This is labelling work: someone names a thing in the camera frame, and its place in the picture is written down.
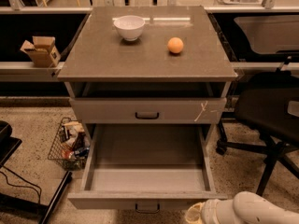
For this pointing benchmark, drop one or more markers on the orange ball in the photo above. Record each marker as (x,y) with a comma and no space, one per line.
(175,45)

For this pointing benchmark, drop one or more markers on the grey top drawer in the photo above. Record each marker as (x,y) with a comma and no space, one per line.
(148,110)

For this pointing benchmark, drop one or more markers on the white bowl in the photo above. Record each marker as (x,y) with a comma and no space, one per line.
(129,27)

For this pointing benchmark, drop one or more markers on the black stand with cable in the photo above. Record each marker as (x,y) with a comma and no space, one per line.
(8,146)

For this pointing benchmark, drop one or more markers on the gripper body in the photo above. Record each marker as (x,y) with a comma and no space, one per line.
(209,215)

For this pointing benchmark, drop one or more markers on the open cardboard box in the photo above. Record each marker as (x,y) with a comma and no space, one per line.
(42,51)

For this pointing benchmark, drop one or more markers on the black office chair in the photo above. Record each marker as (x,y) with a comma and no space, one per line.
(266,105)

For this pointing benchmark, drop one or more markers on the grey drawer cabinet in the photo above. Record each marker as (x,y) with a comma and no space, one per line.
(103,65)

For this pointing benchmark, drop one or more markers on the grey drawer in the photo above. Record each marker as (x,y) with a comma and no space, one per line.
(148,110)
(146,168)

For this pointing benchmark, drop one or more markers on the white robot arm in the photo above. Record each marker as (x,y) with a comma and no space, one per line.
(245,208)

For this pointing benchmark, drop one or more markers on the wire basket with items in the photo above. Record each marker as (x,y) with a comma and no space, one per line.
(70,147)

